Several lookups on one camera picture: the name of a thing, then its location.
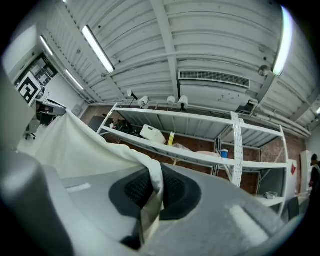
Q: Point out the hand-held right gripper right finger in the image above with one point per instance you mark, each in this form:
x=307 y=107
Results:
x=212 y=225

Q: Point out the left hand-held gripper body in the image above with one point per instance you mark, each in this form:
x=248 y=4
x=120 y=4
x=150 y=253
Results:
x=27 y=88

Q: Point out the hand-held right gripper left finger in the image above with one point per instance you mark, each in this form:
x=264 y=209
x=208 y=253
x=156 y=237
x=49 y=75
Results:
x=75 y=212

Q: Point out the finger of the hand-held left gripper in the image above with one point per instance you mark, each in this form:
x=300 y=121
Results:
x=57 y=106

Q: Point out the white clothes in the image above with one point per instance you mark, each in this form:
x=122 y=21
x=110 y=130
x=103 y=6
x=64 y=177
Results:
x=75 y=145

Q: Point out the grey office chair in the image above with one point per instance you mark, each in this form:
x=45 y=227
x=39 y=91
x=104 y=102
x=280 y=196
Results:
x=32 y=128

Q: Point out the grey electrical panel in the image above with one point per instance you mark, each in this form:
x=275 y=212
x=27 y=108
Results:
x=76 y=110

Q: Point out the black double door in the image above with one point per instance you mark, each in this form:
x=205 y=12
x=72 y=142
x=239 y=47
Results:
x=42 y=71

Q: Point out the long ceiling light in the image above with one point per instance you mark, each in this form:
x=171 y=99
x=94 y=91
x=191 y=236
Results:
x=98 y=48
x=74 y=79
x=46 y=45
x=283 y=42

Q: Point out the black clutter pile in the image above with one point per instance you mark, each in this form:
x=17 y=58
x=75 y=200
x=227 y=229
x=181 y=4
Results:
x=122 y=125

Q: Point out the pink round tray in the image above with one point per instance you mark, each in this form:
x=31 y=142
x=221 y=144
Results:
x=208 y=153

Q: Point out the blue cup white lid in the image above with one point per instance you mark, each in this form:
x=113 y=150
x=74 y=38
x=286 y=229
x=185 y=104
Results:
x=224 y=153

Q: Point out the black white desk lamp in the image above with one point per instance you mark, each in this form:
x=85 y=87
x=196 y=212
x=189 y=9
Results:
x=132 y=95

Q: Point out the white shelving rack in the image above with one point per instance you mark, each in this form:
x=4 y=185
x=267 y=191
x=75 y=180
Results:
x=237 y=150

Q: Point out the white paper roll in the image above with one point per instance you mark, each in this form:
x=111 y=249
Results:
x=171 y=100
x=183 y=101
x=143 y=101

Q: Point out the yellow bottle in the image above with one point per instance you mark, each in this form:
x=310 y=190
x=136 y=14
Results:
x=171 y=138

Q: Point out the red white sign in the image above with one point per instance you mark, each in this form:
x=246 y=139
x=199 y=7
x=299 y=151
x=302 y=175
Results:
x=292 y=167

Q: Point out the ceiling air conditioner unit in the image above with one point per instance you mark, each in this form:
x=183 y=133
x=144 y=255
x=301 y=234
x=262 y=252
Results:
x=215 y=87

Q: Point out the ceiling dome sensor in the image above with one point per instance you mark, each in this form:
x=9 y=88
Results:
x=264 y=70

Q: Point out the dark wall board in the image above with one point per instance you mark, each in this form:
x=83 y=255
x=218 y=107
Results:
x=98 y=123

